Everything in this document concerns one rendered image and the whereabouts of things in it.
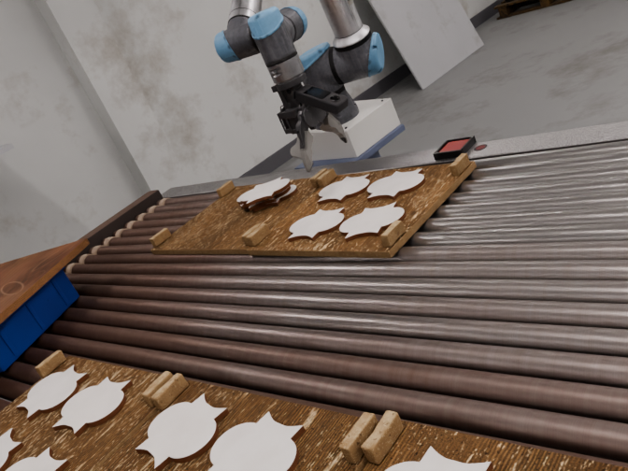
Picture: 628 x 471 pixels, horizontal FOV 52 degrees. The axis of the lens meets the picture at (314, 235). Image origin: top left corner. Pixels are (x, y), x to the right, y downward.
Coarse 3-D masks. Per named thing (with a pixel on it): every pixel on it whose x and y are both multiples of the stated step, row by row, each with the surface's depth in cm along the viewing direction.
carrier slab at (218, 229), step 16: (240, 192) 189; (304, 192) 165; (208, 208) 187; (224, 208) 180; (240, 208) 175; (272, 208) 164; (288, 208) 159; (192, 224) 180; (208, 224) 174; (224, 224) 168; (240, 224) 163; (272, 224) 154; (176, 240) 173; (192, 240) 168; (208, 240) 162; (224, 240) 158; (240, 240) 153
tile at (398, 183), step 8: (392, 176) 147; (400, 176) 145; (408, 176) 143; (416, 176) 141; (376, 184) 146; (384, 184) 144; (392, 184) 142; (400, 184) 140; (408, 184) 138; (416, 184) 137; (368, 192) 144; (376, 192) 142; (384, 192) 140; (392, 192) 138; (400, 192) 138; (408, 192) 137; (368, 200) 142
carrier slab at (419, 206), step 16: (352, 176) 161; (384, 176) 152; (432, 176) 140; (448, 176) 136; (464, 176) 135; (416, 192) 136; (432, 192) 132; (448, 192) 131; (304, 208) 154; (320, 208) 150; (336, 208) 146; (352, 208) 142; (416, 208) 128; (432, 208) 127; (288, 224) 149; (416, 224) 123; (272, 240) 145; (288, 240) 141; (304, 240) 137; (320, 240) 134; (336, 240) 130; (352, 240) 127; (368, 240) 124; (400, 240) 120; (320, 256) 131; (336, 256) 127; (352, 256) 124; (368, 256) 121; (384, 256) 119
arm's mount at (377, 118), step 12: (360, 108) 205; (372, 108) 201; (384, 108) 202; (360, 120) 196; (372, 120) 198; (384, 120) 202; (396, 120) 205; (312, 132) 203; (324, 132) 199; (348, 132) 192; (360, 132) 195; (372, 132) 199; (384, 132) 202; (312, 144) 206; (324, 144) 202; (336, 144) 198; (348, 144) 194; (360, 144) 195; (372, 144) 199; (312, 156) 209; (324, 156) 205; (336, 156) 201; (348, 156) 198
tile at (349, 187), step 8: (368, 176) 154; (336, 184) 157; (344, 184) 155; (352, 184) 153; (360, 184) 151; (368, 184) 149; (320, 192) 157; (328, 192) 155; (336, 192) 153; (344, 192) 150; (352, 192) 148; (360, 192) 148; (320, 200) 152; (328, 200) 151; (336, 200) 149; (344, 200) 148
